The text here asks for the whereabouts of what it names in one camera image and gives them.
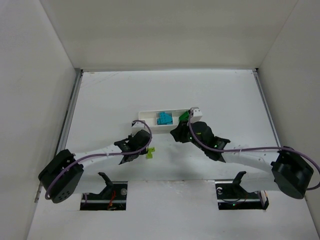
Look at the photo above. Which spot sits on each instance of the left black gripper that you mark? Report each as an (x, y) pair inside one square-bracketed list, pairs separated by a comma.
[(141, 152)]

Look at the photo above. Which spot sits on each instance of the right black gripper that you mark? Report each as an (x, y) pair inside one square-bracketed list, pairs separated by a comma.
[(178, 135)]

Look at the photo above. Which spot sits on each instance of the lime lego cluster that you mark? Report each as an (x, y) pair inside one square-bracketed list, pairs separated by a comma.
[(150, 152)]

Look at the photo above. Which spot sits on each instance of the green lego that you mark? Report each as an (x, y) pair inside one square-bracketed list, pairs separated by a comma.
[(185, 116)]

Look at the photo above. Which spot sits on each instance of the blue square lego brick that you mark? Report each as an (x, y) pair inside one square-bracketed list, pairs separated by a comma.
[(159, 121)]

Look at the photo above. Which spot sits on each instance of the blue long lego brick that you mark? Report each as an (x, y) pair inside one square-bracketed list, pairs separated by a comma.
[(166, 118)]

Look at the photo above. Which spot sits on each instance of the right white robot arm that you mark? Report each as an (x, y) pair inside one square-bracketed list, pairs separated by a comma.
[(281, 170)]

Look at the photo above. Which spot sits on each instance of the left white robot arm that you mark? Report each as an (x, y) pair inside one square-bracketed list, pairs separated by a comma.
[(63, 173)]

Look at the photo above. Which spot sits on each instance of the white compartment tray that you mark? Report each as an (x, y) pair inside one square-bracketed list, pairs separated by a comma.
[(150, 118)]

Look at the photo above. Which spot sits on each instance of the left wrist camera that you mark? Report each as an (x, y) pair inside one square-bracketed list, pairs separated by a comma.
[(136, 126)]

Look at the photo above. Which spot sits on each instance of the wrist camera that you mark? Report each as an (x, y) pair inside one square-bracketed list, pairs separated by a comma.
[(136, 126), (196, 113)]

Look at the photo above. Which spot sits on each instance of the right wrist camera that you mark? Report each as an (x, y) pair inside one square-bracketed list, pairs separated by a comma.
[(196, 113)]

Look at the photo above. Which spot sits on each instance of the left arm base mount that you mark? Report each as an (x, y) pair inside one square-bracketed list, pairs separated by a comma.
[(113, 197)]

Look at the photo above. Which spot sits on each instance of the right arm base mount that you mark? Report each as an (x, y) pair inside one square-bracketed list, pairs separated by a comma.
[(231, 196)]

